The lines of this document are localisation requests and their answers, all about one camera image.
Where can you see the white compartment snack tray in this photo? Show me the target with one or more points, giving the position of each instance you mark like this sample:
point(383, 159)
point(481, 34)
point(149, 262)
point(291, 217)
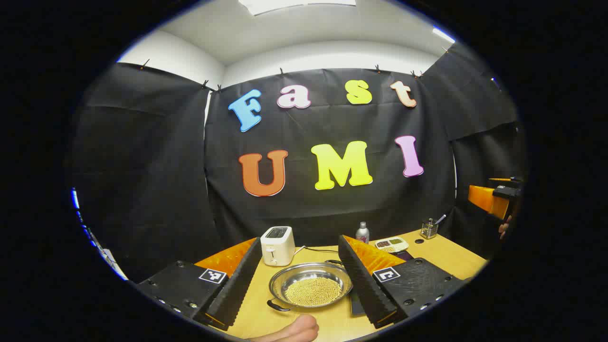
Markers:
point(392, 244)

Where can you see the black induction cooktop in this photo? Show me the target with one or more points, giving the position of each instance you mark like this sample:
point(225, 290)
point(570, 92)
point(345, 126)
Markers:
point(403, 255)

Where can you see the metal mesh holder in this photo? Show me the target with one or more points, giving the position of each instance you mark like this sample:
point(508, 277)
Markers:
point(429, 230)

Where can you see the pile of soybeans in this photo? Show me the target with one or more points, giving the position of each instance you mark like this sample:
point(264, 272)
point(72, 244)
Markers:
point(313, 291)

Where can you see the silver patterned drink bottle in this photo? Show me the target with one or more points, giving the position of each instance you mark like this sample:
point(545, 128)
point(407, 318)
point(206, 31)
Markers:
point(362, 233)

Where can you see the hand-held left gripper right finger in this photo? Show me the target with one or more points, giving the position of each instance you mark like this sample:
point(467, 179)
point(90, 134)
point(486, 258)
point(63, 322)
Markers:
point(363, 285)

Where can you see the white pen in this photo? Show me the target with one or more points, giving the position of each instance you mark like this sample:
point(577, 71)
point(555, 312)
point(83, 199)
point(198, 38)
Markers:
point(441, 218)

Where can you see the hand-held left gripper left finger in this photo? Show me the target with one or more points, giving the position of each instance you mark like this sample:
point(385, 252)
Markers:
point(237, 285)

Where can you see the white toaster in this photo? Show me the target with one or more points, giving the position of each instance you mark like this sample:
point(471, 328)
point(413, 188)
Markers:
point(278, 247)

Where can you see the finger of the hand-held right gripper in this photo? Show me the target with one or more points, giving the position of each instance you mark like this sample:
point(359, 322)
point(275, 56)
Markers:
point(503, 180)
point(484, 199)

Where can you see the black backdrop cloth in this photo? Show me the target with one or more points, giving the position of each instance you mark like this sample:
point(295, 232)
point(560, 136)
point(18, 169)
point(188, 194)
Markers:
point(304, 213)

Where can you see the ceiling light panel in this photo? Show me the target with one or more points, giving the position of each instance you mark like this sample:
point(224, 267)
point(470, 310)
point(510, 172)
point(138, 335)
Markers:
point(294, 4)
point(443, 34)

